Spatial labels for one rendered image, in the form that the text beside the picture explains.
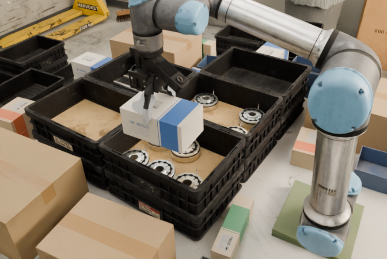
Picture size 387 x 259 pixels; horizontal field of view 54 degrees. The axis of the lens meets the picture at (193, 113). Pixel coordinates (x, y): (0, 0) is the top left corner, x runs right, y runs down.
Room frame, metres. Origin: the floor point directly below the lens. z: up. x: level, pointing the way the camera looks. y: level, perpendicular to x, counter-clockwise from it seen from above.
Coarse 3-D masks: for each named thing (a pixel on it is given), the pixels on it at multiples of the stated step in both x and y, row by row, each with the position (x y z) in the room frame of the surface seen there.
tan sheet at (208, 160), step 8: (136, 144) 1.10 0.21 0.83; (144, 144) 1.10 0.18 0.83; (152, 152) 1.06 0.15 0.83; (160, 152) 1.06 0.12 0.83; (168, 152) 1.05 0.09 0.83; (200, 152) 1.05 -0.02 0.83; (208, 152) 1.05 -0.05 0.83; (152, 160) 1.01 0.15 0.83; (168, 160) 1.01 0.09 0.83; (200, 160) 1.01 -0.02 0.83; (208, 160) 1.00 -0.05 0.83; (216, 160) 1.00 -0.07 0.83; (176, 168) 0.97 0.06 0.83; (184, 168) 0.97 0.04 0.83; (192, 168) 0.97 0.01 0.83; (200, 168) 0.96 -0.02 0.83; (208, 168) 0.96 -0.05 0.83; (200, 176) 0.93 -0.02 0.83
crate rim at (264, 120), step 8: (200, 72) 1.46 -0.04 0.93; (224, 80) 1.38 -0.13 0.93; (248, 88) 1.31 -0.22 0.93; (272, 96) 1.25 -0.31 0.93; (280, 96) 1.25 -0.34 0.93; (280, 104) 1.21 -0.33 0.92; (272, 112) 1.15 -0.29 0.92; (208, 120) 1.10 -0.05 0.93; (264, 120) 1.10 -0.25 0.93; (224, 128) 1.05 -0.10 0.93; (256, 128) 1.05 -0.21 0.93; (248, 136) 1.00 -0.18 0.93
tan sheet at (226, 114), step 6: (222, 102) 1.37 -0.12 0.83; (222, 108) 1.32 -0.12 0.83; (228, 108) 1.32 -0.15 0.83; (234, 108) 1.32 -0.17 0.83; (240, 108) 1.32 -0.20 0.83; (204, 114) 1.29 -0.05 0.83; (210, 114) 1.28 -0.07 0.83; (216, 114) 1.28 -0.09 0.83; (222, 114) 1.28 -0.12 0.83; (228, 114) 1.28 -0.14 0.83; (234, 114) 1.28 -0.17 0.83; (210, 120) 1.24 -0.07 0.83; (216, 120) 1.24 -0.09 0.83; (222, 120) 1.24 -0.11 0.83; (228, 120) 1.24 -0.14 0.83; (234, 120) 1.23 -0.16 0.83; (228, 126) 1.20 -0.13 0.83
